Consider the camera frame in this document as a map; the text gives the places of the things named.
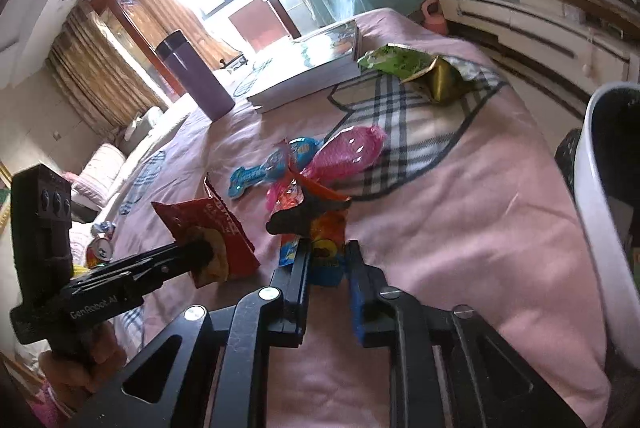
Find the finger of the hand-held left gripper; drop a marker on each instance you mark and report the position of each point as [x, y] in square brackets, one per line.
[165, 260]

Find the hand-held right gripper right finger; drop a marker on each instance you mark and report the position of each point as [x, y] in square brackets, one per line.
[356, 303]

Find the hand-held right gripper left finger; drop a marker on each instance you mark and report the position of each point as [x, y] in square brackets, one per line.
[302, 298]

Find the orange snack packet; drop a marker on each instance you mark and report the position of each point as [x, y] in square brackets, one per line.
[325, 233]

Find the red snack package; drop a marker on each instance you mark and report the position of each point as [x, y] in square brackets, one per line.
[235, 228]

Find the person's left hand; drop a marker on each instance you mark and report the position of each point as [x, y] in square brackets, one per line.
[75, 368]

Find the red drink can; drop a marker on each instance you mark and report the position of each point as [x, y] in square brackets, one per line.
[100, 250]

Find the pink striped cushion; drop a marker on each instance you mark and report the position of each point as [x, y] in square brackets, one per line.
[100, 173]

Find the light sofa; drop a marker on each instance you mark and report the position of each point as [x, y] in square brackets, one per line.
[145, 143]

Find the blue candy wrapper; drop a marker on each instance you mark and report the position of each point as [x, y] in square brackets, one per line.
[265, 168]

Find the pink candy wrapper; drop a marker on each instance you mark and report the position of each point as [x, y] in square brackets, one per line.
[345, 153]

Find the purple thermos bottle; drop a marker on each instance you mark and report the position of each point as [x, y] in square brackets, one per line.
[200, 78]

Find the beige patterned curtain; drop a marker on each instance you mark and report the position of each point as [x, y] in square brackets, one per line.
[100, 68]

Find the thin white blue book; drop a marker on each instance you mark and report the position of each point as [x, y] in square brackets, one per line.
[250, 78]

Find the thick white book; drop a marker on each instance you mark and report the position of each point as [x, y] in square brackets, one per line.
[305, 68]

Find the green yellow snack bag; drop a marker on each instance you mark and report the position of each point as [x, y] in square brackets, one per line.
[405, 65]

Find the orange balcony curtain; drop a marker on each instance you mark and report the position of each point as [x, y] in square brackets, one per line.
[170, 18]

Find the pink watering can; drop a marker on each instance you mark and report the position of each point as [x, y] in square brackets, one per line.
[436, 15]

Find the white tv cabinet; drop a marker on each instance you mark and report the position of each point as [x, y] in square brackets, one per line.
[525, 28]

